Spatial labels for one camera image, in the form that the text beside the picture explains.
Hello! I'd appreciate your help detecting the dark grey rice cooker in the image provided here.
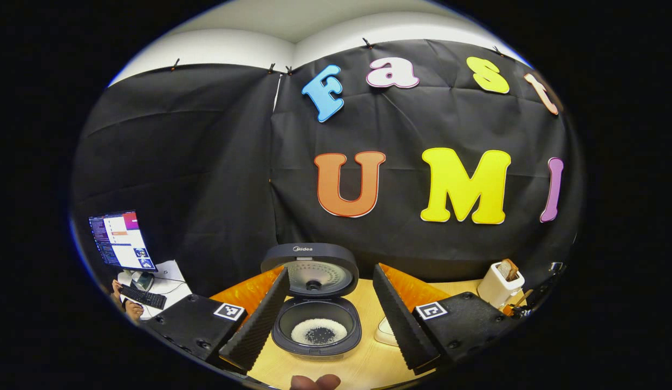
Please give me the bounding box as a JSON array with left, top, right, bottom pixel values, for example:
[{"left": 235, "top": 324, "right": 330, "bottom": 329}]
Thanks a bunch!
[{"left": 260, "top": 243, "right": 362, "bottom": 361}]

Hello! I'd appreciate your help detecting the cream dish of rice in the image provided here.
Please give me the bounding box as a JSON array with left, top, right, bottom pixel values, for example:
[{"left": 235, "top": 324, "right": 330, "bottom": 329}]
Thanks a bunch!
[{"left": 375, "top": 316, "right": 400, "bottom": 347}]

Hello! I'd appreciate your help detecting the computer monitor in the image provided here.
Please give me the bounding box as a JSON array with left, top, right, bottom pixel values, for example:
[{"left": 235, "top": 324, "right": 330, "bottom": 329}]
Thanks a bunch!
[{"left": 88, "top": 210, "right": 158, "bottom": 272}]

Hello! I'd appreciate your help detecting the white side table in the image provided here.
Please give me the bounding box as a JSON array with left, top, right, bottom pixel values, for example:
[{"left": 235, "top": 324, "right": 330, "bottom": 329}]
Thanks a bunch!
[{"left": 116, "top": 260, "right": 193, "bottom": 320}]

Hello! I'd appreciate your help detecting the black backdrop cloth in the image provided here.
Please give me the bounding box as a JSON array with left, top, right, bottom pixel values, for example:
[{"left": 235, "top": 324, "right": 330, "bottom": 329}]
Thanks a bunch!
[{"left": 70, "top": 39, "right": 585, "bottom": 298}]

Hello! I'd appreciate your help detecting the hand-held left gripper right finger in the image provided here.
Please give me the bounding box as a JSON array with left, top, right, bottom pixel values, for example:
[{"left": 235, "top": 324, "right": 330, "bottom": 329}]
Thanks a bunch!
[{"left": 373, "top": 264, "right": 523, "bottom": 375}]

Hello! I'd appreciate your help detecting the black keyboard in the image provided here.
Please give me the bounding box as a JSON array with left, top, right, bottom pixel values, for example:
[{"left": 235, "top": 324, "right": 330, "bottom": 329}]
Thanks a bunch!
[{"left": 118, "top": 284, "right": 167, "bottom": 310}]

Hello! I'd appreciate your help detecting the white toaster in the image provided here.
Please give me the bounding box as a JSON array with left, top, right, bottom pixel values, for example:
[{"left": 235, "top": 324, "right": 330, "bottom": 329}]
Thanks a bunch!
[{"left": 477, "top": 262, "right": 526, "bottom": 308}]

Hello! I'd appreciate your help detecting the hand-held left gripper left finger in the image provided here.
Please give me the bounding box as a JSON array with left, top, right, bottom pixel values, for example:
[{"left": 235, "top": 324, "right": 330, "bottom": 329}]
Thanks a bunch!
[{"left": 143, "top": 267, "right": 290, "bottom": 374}]

